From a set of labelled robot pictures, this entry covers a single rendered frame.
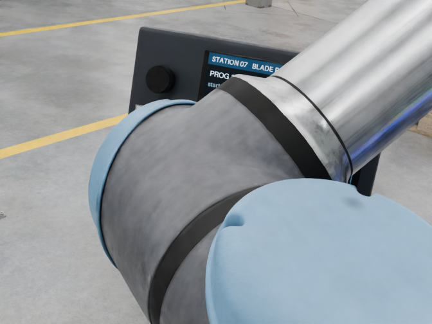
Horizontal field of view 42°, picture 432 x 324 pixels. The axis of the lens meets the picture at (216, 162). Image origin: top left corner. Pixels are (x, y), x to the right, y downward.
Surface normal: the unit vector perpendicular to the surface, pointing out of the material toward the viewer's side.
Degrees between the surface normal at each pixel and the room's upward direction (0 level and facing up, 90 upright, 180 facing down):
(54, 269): 0
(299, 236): 8
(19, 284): 0
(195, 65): 75
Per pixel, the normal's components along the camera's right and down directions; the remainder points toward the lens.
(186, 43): -0.26, 0.17
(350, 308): 0.15, -0.82
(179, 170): -0.28, -0.74
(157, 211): -0.60, -0.48
